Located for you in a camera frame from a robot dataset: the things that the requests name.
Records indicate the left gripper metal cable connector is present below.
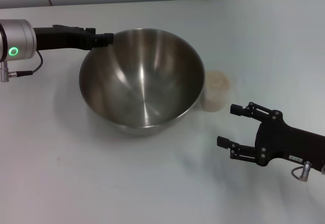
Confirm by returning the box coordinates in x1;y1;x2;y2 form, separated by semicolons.
0;50;44;83

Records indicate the clear plastic cup of rice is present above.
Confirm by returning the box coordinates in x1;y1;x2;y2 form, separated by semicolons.
202;70;232;112

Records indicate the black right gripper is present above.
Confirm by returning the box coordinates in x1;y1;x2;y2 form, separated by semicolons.
217;102;325;172

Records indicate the gripper metal cable connector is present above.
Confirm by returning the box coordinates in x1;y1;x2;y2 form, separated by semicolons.
291;161;312;182
0;50;44;83

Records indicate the large stainless steel mixing bowl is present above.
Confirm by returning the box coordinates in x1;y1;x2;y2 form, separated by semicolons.
78;27;206;137

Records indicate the right gripper metal cable connector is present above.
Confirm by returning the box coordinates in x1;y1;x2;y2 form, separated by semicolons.
291;161;312;182

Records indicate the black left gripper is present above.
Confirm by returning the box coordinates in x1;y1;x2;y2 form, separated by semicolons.
32;24;114;52

